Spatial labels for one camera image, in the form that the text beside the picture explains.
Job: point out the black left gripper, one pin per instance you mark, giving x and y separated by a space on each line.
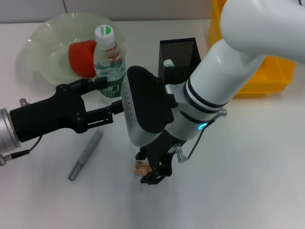
47 114

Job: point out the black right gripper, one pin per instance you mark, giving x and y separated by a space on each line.
162 150

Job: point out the small tan eraser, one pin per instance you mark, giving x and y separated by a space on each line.
141 168

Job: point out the clear green-label water bottle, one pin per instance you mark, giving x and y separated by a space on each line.
109 62

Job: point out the mint green pen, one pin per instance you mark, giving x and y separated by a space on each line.
168 63

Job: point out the grey marker pen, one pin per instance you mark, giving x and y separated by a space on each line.
83 157

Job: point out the pale green wavy fruit plate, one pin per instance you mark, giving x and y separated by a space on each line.
47 43

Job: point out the black mesh pen holder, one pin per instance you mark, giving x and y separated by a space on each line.
181 52

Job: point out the yellow plastic bin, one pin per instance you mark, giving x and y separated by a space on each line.
274 78

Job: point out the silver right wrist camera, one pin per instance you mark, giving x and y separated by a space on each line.
143 107

